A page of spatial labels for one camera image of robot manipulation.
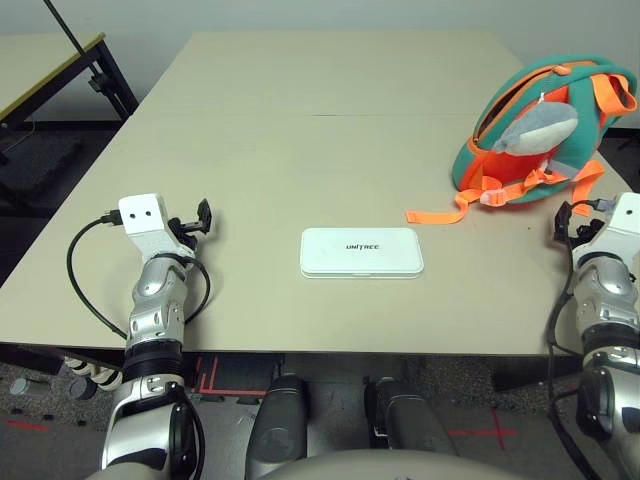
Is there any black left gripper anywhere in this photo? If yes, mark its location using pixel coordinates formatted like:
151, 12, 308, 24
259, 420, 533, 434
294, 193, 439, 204
168, 198, 214, 250

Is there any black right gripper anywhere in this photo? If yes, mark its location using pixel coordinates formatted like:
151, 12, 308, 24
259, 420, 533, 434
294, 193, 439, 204
554, 201, 606, 251

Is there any grey plush fish toy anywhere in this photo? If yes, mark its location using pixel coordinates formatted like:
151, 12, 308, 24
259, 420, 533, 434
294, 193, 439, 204
493, 101, 580, 154

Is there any teal and orange backpack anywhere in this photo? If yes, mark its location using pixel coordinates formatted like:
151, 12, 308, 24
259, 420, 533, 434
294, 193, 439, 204
404, 52, 639, 227

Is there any white Unitree pencil case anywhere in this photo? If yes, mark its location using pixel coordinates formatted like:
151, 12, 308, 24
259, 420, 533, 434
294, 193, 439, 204
299, 227, 425, 280

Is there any grey robot left leg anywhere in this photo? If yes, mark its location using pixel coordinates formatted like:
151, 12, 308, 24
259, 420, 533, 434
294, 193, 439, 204
248, 374, 307, 480

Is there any grey robot leg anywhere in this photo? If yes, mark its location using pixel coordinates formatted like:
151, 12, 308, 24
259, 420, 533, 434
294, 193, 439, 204
248, 374, 307, 480
364, 377, 464, 457

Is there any black table base bar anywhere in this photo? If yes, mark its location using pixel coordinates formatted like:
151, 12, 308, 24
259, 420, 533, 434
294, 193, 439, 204
0, 344, 126, 382

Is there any thin black rod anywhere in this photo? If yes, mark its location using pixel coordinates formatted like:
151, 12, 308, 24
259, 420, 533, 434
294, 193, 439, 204
42, 0, 86, 56

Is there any grey robot right leg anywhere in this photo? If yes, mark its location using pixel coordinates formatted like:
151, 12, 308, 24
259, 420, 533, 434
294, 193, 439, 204
364, 377, 464, 457

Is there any beige robot torso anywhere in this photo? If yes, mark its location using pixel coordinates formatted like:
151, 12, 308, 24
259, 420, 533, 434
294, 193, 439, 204
259, 452, 556, 480

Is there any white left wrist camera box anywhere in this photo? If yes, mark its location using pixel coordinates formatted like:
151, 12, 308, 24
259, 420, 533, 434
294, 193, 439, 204
118, 192, 197, 261

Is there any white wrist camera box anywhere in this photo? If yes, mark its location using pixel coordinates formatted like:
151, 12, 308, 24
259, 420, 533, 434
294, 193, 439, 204
599, 193, 640, 241
118, 192, 197, 261

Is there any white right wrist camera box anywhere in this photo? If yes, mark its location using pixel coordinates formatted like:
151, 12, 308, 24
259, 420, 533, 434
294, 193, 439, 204
599, 193, 640, 241

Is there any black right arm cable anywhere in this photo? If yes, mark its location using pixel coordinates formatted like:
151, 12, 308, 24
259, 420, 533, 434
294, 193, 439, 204
543, 197, 621, 480

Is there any beige side table black frame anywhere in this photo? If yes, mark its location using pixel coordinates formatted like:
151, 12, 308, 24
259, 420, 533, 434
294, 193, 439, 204
0, 32, 139, 166

